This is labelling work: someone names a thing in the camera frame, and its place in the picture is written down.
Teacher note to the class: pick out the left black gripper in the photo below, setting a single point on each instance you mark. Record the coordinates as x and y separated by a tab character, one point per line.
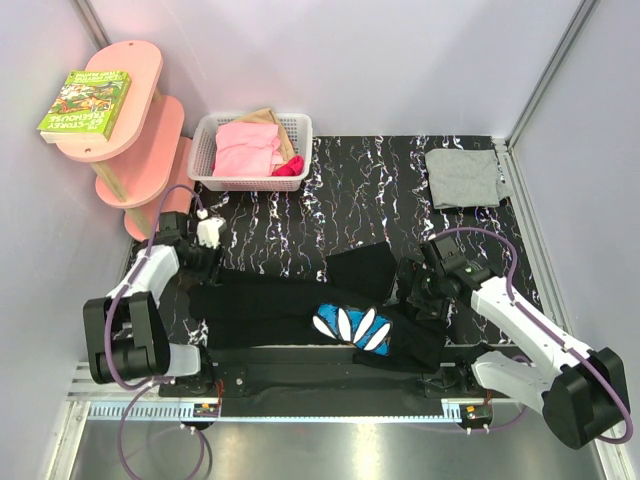
211	272

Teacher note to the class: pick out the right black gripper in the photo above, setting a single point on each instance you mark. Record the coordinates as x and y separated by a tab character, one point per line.
412	271

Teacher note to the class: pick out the black daisy print t-shirt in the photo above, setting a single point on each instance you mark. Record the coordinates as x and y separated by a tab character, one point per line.
370	302

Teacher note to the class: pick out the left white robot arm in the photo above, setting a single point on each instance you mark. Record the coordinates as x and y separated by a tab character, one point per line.
125	337

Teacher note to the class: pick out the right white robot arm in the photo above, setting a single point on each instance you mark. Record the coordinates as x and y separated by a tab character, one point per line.
580	393

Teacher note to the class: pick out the folded grey t-shirt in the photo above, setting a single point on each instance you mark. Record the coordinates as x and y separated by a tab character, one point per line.
465	178

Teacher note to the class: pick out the pink t-shirt in basket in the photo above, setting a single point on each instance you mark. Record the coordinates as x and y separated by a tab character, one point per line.
246	150

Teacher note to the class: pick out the pink tiered wooden shelf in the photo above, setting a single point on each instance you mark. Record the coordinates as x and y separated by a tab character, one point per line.
146	155

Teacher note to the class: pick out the magenta garment in basket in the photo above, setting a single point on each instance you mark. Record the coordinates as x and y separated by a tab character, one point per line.
293	167

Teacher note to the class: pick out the beige garment in basket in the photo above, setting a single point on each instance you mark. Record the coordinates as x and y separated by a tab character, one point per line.
268	116

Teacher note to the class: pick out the white plastic laundry basket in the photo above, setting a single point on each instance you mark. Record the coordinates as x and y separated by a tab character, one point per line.
202	155

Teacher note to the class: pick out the green storey treehouse book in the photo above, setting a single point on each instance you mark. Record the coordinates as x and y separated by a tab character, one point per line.
87	107

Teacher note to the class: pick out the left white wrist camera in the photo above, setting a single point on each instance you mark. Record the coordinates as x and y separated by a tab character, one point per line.
209	229

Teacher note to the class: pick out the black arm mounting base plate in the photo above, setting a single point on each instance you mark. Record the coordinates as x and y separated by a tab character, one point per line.
325	384

